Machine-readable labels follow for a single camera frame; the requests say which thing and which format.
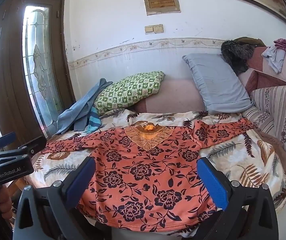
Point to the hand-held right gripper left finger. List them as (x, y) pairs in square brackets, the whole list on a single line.
[(81, 182)]

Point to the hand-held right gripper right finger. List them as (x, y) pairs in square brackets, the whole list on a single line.
[(213, 183)]

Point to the orange floral shirt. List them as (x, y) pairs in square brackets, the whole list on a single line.
[(138, 175)]

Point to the leaf print blanket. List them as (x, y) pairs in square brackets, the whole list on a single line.
[(245, 170)]

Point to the blue-grey garment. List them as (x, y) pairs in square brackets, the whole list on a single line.
[(83, 110)]

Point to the wooden stained glass door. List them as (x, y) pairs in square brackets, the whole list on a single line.
[(12, 80)]

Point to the teal striped garment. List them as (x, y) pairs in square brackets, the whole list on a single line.
[(94, 120)]

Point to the brown bed cover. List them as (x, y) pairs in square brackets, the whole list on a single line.
[(280, 150)]

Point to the pink mattress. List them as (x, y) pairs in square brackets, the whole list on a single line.
[(178, 95)]

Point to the striped floral sofa cover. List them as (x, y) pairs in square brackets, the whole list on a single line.
[(278, 110)]

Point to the grey pillow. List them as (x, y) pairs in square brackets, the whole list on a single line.
[(218, 85)]

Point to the green checkered pillow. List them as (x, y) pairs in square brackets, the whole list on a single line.
[(125, 92)]

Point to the dark furry cushion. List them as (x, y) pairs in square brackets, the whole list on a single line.
[(235, 55)]

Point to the pale grey garment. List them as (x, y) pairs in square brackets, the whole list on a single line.
[(275, 57)]

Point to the olive garment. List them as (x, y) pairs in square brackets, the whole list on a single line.
[(250, 41)]

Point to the beige wall switch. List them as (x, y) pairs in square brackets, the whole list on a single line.
[(158, 28), (149, 29)]

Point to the brown wall plaque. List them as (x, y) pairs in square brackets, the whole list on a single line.
[(161, 2)]

